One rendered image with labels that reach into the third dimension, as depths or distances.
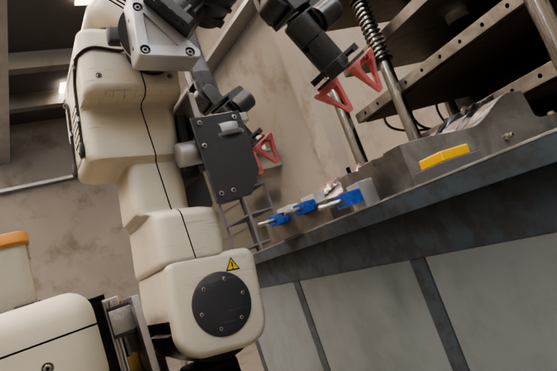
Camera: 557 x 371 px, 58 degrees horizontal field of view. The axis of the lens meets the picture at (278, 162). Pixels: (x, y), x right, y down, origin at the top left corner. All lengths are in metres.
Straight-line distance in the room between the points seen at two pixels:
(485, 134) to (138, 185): 0.71
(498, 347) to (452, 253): 0.17
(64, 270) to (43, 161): 2.35
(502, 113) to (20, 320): 0.98
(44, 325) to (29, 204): 10.80
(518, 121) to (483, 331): 0.48
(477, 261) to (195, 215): 0.48
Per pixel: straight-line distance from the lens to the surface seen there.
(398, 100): 2.20
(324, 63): 0.96
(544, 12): 1.68
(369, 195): 1.05
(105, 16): 1.00
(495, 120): 1.18
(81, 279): 11.23
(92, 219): 11.44
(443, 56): 2.04
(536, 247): 0.82
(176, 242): 0.85
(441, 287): 1.01
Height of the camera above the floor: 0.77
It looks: 10 degrees up
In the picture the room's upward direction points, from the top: 20 degrees counter-clockwise
